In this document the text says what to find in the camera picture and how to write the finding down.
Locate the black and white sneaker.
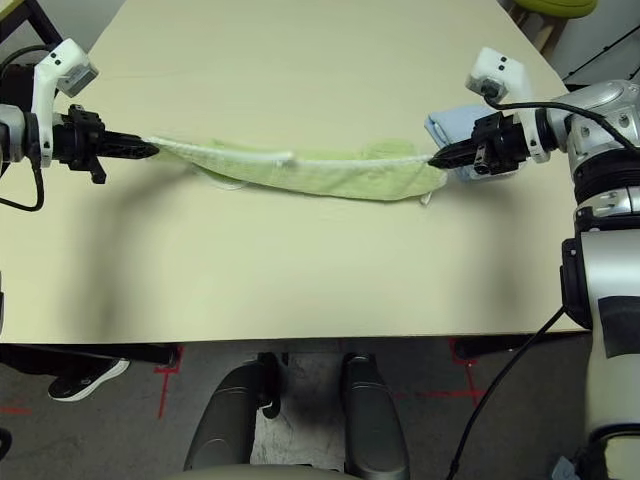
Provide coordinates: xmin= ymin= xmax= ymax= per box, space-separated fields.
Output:
xmin=48 ymin=358 xmax=131 ymax=403

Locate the long black power cable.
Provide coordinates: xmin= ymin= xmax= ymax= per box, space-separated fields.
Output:
xmin=448 ymin=307 xmax=569 ymax=480

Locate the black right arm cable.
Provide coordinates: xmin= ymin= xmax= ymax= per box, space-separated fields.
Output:
xmin=485 ymin=92 xmax=640 ymax=149

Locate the green towel with white trim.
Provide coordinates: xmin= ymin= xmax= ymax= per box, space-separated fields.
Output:
xmin=144 ymin=134 xmax=451 ymax=207

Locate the lime green chair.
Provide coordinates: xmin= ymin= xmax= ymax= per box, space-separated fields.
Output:
xmin=514 ymin=0 xmax=599 ymax=51

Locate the grey right robot leg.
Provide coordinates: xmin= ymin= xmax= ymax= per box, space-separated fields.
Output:
xmin=342 ymin=352 xmax=411 ymax=479

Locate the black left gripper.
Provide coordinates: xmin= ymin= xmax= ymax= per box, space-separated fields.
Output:
xmin=49 ymin=103 xmax=160 ymax=185

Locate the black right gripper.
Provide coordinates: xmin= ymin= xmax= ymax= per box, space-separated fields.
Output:
xmin=428 ymin=112 xmax=531 ymax=176

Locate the folded light blue towel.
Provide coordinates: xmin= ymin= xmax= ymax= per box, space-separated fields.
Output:
xmin=424 ymin=103 xmax=501 ymax=184

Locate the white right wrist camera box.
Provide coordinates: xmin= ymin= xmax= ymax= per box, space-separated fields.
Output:
xmin=465 ymin=47 xmax=551 ymax=165

